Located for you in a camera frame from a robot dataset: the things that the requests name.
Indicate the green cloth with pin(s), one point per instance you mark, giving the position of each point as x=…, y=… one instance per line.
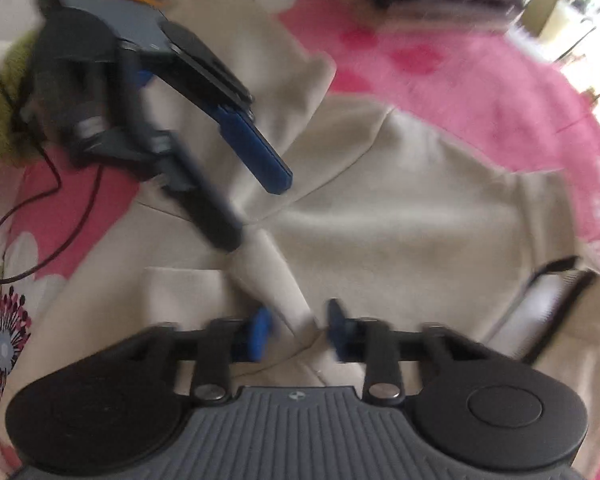
x=10, y=85

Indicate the beige zip jacket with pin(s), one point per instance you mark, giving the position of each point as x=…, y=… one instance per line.
x=405, y=240

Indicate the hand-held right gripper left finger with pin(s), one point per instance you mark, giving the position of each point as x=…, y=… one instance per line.
x=260, y=335

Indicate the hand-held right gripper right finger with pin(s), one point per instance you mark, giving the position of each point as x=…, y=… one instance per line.
x=339, y=332

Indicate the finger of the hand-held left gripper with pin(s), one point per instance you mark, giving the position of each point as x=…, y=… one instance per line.
x=260, y=160
x=205, y=210

